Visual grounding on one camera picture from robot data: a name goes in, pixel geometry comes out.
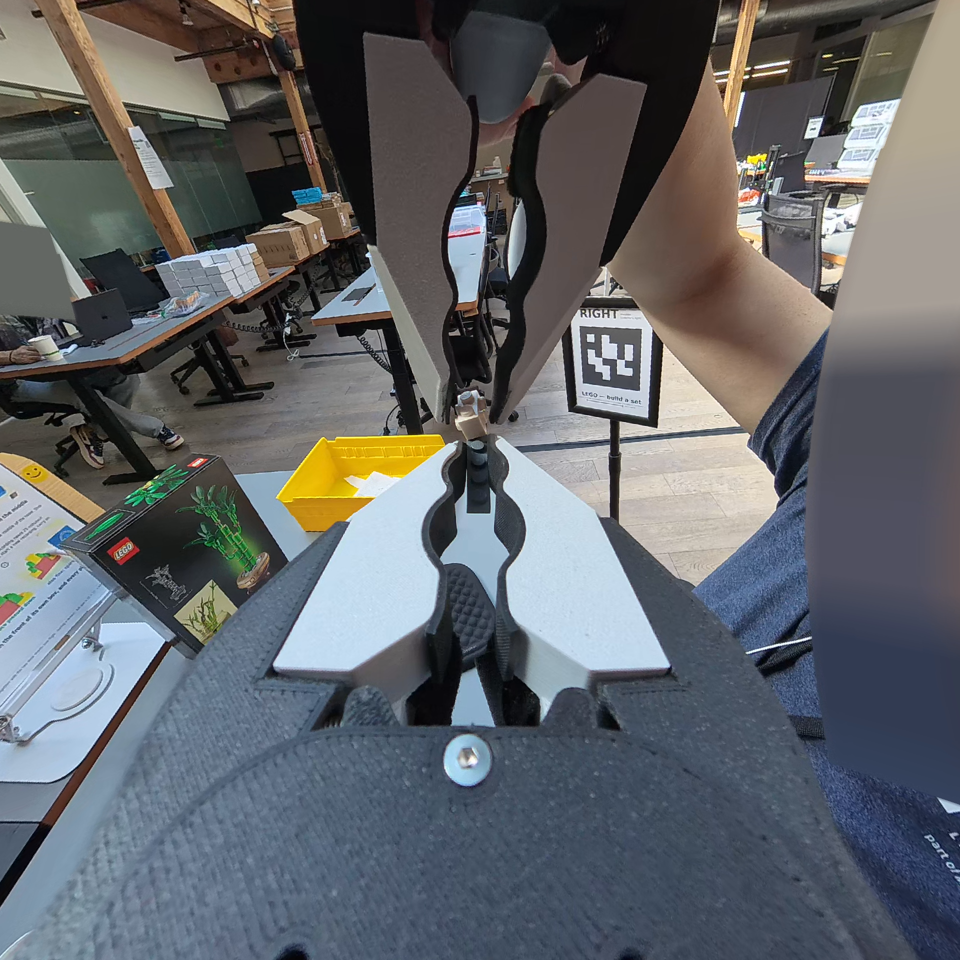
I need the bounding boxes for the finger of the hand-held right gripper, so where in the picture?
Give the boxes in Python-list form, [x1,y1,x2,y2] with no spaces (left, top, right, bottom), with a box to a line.
[363,31,481,425]
[491,73,648,423]

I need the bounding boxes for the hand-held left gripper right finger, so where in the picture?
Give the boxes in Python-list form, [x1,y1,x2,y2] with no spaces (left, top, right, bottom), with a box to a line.
[491,435,671,721]

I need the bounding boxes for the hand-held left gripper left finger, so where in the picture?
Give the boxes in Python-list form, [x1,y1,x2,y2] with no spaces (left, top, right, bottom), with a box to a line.
[273,438,460,725]

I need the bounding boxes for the dark grey lego plate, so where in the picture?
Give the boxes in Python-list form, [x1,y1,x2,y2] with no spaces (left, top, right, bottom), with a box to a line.
[465,441,495,515]

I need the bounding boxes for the small pale lego bracket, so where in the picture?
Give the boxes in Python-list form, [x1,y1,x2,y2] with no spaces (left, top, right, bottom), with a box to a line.
[452,388,494,444]

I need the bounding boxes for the person's right forearm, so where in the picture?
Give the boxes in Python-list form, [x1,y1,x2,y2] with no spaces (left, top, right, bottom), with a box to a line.
[603,56,834,451]

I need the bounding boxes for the black lego set box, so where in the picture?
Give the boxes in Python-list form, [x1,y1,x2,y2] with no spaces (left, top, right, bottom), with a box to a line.
[60,453,290,654]

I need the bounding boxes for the cardboard box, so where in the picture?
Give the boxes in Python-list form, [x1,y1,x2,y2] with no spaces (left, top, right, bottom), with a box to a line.
[303,198,354,241]
[246,221,312,269]

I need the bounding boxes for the yellow plastic bin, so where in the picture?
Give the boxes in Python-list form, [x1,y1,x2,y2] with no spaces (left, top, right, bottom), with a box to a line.
[276,433,447,532]

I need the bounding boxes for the wood edged standing desk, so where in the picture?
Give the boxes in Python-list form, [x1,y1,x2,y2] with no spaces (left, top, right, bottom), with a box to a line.
[311,225,481,436]
[0,292,275,485]

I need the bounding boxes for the black framed marker sign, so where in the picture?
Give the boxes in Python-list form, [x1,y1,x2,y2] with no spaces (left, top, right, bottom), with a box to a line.
[562,296,665,522]

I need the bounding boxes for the person's torso in navy shirt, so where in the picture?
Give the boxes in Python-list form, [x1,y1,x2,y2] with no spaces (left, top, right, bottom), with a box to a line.
[693,330,960,960]

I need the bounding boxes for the black mesh office chair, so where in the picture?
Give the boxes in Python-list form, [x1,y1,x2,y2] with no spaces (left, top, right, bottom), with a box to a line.
[761,191,826,297]

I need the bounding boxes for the stack of white boxes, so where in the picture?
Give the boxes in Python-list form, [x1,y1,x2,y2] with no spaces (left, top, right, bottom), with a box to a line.
[155,243,264,300]

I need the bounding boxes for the stack of clear plastic boxes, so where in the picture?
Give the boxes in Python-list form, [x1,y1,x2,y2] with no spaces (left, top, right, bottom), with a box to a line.
[836,97,901,170]

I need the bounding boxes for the black laptop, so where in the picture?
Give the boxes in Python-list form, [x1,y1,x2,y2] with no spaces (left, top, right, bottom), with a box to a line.
[71,288,136,345]

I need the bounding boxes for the instruction card acrylic stand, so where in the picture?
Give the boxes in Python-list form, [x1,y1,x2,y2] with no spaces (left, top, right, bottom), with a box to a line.
[0,452,170,747]

